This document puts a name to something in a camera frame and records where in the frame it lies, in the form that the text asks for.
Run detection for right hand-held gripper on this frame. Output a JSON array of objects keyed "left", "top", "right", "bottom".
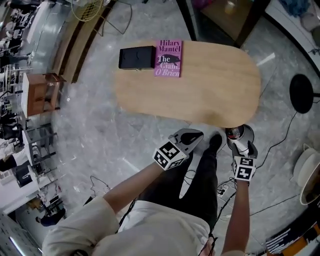
[{"left": 231, "top": 140, "right": 259, "bottom": 182}]

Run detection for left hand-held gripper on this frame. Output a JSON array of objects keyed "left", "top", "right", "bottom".
[{"left": 152, "top": 128, "right": 205, "bottom": 171}]

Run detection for black waste bin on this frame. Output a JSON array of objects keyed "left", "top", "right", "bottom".
[{"left": 224, "top": 124, "right": 255, "bottom": 152}]

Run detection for person's right forearm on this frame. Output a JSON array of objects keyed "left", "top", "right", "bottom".
[{"left": 221, "top": 178, "right": 251, "bottom": 256}]

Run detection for person's left forearm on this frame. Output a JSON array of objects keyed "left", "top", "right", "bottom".
[{"left": 102, "top": 161, "right": 163, "bottom": 215}]

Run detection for wooden coffee table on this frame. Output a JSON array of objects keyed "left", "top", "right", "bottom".
[{"left": 113, "top": 39, "right": 262, "bottom": 129}]

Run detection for person's right black shoe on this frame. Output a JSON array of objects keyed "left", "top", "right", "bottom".
[{"left": 208, "top": 134, "right": 223, "bottom": 153}]

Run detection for white power strip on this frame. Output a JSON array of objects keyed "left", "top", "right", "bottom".
[{"left": 216, "top": 182, "right": 230, "bottom": 198}]

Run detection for person's black trousers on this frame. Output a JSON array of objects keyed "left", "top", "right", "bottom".
[{"left": 138, "top": 147, "right": 218, "bottom": 231}]

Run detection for round white basket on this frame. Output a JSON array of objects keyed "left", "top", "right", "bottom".
[{"left": 292, "top": 143, "right": 320, "bottom": 206}]

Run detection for black round-base standing fan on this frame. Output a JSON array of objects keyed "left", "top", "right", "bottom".
[{"left": 289, "top": 73, "right": 320, "bottom": 115}]

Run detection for pink book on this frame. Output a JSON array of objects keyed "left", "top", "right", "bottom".
[{"left": 153, "top": 39, "right": 183, "bottom": 78}]

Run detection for black box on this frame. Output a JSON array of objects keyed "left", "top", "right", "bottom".
[{"left": 118, "top": 45, "right": 157, "bottom": 71}]

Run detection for black striped orange bag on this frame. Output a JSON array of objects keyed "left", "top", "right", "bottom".
[{"left": 264, "top": 223, "right": 320, "bottom": 256}]

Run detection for person's white shirt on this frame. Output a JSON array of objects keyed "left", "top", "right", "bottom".
[{"left": 41, "top": 196, "right": 213, "bottom": 256}]

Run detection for black glass-door fridge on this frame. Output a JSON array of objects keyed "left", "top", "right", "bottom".
[{"left": 176, "top": 0, "right": 272, "bottom": 48}]

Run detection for beige bag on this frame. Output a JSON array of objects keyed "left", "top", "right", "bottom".
[{"left": 299, "top": 12, "right": 320, "bottom": 47}]

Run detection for wooden steps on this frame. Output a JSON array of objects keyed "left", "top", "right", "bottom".
[{"left": 51, "top": 0, "right": 118, "bottom": 85}]

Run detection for blue cloth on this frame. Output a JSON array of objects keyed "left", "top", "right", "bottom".
[{"left": 278, "top": 0, "right": 307, "bottom": 18}]

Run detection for brown wooden cabinet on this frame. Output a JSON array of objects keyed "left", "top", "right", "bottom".
[{"left": 21, "top": 72, "right": 67, "bottom": 118}]

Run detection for black fan cable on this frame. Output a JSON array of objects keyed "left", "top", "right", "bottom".
[{"left": 249, "top": 111, "right": 300, "bottom": 171}]

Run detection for black cable bundle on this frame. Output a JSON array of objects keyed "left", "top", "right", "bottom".
[{"left": 199, "top": 192, "right": 237, "bottom": 256}]

